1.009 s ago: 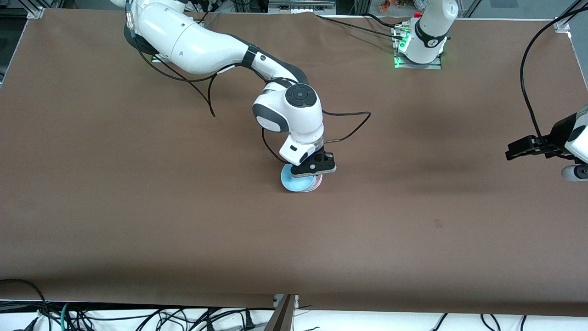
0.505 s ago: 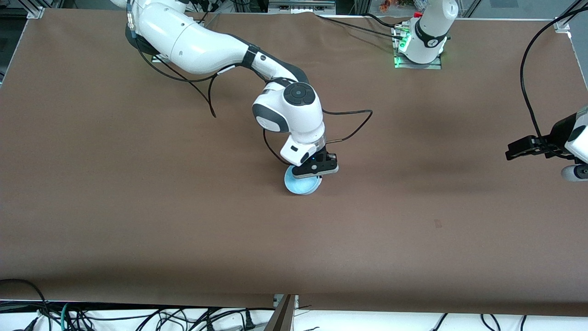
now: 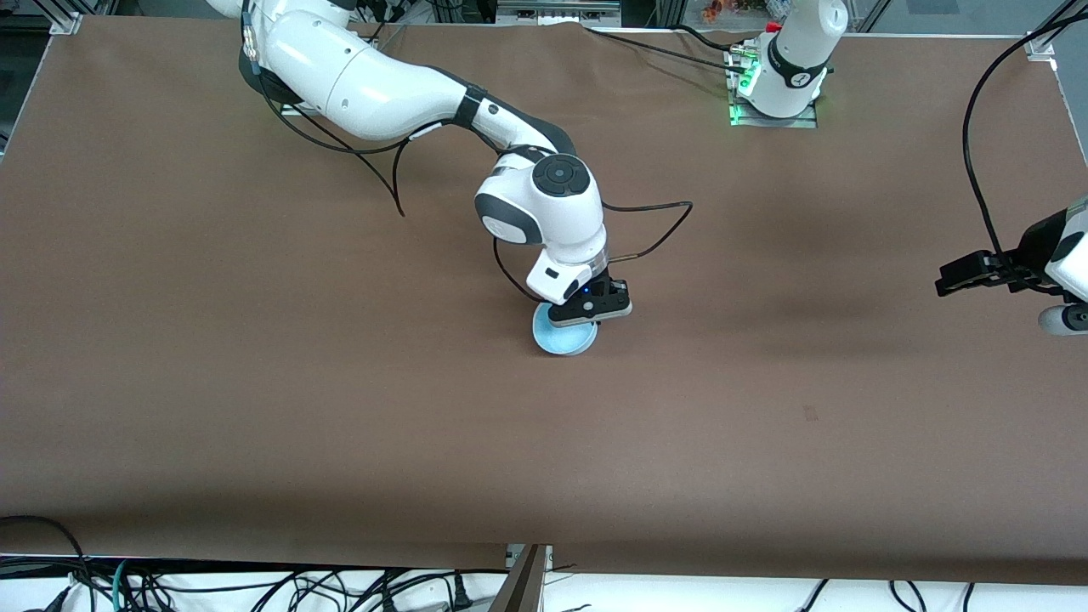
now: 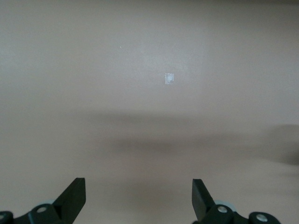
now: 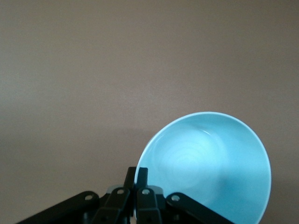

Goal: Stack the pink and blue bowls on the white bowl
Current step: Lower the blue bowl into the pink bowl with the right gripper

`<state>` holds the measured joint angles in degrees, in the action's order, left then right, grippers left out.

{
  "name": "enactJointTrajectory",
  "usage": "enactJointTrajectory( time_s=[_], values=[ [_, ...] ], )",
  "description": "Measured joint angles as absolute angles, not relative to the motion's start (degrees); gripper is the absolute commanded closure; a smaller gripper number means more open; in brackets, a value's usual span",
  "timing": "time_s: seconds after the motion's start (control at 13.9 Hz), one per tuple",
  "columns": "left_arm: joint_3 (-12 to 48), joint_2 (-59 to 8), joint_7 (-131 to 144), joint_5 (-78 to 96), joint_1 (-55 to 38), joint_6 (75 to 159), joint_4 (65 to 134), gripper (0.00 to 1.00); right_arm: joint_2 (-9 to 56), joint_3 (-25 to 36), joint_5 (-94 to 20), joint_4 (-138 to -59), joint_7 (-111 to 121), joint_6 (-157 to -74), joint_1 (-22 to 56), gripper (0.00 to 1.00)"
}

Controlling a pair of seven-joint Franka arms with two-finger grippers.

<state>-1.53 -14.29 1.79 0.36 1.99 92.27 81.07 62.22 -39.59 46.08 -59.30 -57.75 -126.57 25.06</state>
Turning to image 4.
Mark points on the clear tape piece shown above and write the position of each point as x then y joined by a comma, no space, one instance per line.
169,79

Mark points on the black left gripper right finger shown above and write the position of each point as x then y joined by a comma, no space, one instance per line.
203,207

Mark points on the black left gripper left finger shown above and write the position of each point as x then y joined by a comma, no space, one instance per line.
70,207

